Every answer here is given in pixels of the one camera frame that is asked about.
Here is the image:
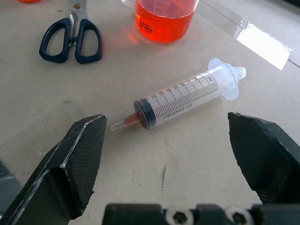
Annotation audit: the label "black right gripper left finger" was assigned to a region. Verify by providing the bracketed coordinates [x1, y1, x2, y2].
[0, 113, 108, 225]

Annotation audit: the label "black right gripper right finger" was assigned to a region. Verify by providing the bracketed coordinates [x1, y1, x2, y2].
[227, 112, 300, 205]

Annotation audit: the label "clear plastic syringe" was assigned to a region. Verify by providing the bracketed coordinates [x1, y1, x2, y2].
[110, 58, 247, 130]

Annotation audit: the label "beaker of orange liquid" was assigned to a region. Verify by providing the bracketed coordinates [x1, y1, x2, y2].
[121, 0, 200, 43]

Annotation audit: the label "dark blue handled scissors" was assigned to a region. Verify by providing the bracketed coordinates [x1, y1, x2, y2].
[38, 0, 103, 64]

